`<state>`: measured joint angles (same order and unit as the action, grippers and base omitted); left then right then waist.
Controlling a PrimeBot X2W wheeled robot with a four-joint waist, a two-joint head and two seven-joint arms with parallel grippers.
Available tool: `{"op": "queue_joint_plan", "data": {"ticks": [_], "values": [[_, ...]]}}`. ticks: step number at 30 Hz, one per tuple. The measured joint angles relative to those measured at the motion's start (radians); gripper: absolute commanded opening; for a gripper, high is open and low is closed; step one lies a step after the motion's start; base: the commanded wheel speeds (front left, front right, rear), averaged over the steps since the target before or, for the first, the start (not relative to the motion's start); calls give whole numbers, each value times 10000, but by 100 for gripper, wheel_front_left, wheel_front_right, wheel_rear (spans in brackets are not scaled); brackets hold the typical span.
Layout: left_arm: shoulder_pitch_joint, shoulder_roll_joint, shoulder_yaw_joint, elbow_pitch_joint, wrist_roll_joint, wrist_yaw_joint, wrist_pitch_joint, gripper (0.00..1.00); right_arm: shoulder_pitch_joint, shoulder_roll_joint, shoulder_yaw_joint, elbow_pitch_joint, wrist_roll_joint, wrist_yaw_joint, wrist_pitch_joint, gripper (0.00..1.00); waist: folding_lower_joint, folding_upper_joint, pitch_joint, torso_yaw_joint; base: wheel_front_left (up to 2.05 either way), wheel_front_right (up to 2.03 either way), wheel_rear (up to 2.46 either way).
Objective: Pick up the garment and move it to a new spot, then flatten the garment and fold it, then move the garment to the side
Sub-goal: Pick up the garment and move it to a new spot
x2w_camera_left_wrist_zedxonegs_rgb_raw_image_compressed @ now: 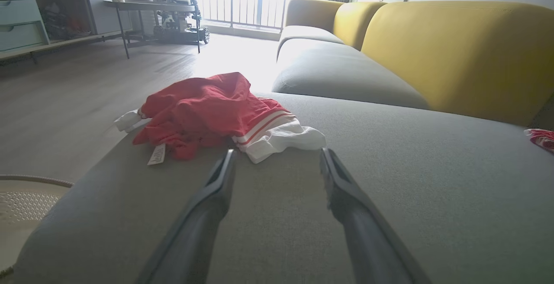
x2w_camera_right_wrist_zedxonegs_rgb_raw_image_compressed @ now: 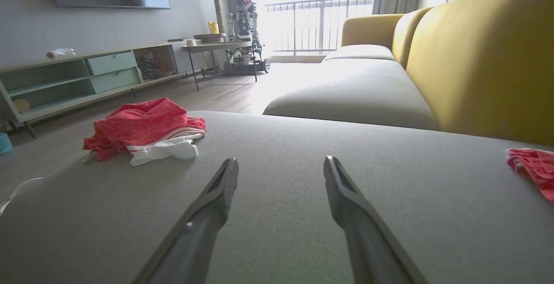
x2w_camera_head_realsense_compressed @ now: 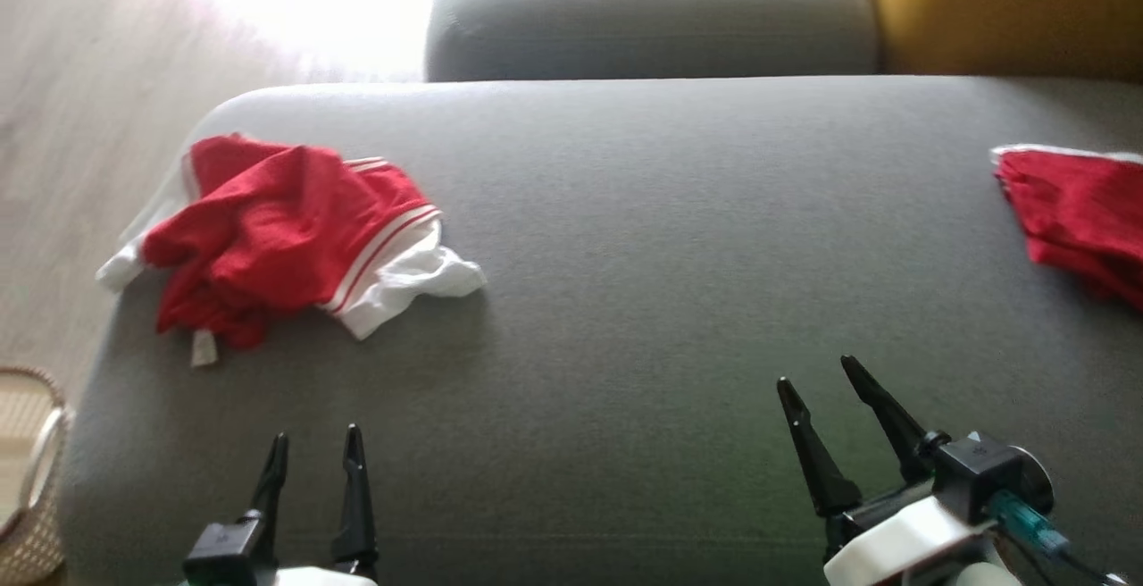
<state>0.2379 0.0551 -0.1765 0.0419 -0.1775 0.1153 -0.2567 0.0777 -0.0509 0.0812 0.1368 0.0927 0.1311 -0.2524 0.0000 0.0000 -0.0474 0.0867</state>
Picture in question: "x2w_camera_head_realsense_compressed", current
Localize right arm cable teal plug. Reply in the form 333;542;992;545
987;490;1128;586

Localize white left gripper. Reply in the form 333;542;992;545
179;423;380;586

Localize woven wicker laundry basket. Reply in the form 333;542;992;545
0;364;74;586

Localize large grey sofa seat cushion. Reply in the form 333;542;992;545
58;75;1143;586

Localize large yellow sofa back cushion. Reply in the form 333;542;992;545
853;0;1143;82

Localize red shirt with white sleeves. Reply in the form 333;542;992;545
96;132;488;368

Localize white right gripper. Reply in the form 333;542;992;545
777;356;1019;586

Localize red shorts with number print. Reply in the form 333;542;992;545
991;144;1143;314

